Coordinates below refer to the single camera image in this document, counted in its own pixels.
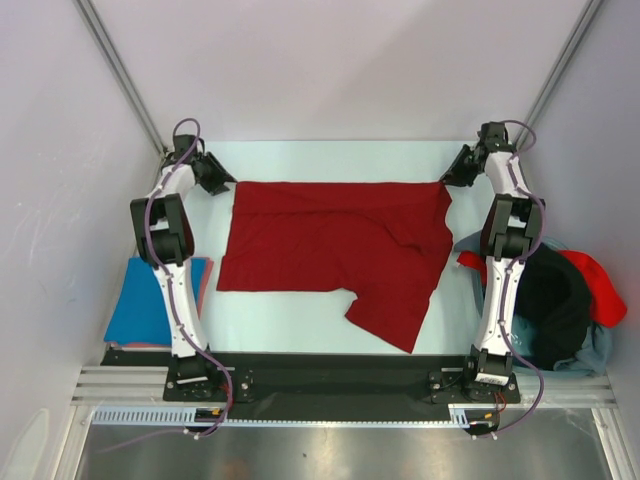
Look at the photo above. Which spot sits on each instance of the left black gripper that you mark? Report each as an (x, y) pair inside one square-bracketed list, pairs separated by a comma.
[(221, 176)]

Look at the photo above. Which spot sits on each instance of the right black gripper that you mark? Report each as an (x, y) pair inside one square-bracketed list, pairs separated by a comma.
[(456, 175)]

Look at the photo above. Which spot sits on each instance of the dark red t-shirt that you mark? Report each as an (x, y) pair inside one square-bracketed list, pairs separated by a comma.
[(387, 243)]

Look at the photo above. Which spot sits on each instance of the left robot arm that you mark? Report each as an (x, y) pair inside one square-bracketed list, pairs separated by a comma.
[(166, 243)]

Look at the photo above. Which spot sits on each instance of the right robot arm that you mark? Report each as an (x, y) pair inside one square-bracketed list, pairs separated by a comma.
[(512, 231)]

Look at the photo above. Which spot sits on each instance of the folded blue t-shirt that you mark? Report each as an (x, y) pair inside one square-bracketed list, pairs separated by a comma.
[(140, 318)]

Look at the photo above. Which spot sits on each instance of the black garment in bin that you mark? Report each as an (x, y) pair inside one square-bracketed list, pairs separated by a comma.
[(554, 298)]

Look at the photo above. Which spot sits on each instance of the bright red garment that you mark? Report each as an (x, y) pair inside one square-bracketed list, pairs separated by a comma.
[(608, 308)]

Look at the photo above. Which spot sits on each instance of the grey-blue garment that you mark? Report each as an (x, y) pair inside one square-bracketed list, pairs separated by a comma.
[(596, 349)]

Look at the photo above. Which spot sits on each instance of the left aluminium corner post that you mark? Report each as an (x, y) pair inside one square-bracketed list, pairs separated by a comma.
[(98, 31)]

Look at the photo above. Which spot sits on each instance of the aluminium corner post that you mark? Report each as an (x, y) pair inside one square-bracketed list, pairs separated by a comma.
[(568, 53), (98, 31)]

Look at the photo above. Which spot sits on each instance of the right aluminium corner post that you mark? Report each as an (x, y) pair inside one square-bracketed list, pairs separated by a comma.
[(568, 53)]

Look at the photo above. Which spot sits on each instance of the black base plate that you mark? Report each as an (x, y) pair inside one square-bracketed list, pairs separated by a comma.
[(353, 383)]

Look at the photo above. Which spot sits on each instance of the white slotted cable duct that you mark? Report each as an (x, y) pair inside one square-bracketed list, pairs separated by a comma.
[(428, 416)]

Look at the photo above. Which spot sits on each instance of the aluminium frame rail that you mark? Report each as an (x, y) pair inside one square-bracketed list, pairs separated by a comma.
[(144, 386)]

